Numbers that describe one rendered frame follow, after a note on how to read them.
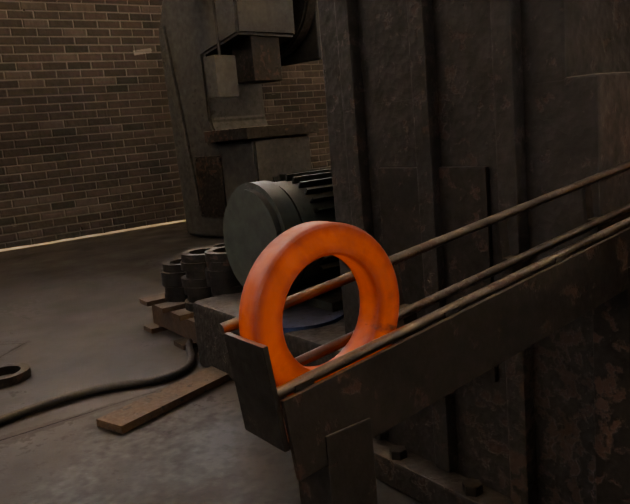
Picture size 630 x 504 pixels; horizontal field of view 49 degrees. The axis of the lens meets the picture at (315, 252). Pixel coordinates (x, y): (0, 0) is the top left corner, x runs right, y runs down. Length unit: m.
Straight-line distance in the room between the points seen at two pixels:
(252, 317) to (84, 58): 6.46
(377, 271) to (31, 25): 6.36
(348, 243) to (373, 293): 0.07
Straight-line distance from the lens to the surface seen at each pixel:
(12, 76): 6.85
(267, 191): 2.10
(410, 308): 0.83
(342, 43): 1.56
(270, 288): 0.65
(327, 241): 0.68
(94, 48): 7.10
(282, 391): 0.66
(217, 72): 5.21
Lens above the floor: 0.82
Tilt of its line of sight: 10 degrees down
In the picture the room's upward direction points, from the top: 5 degrees counter-clockwise
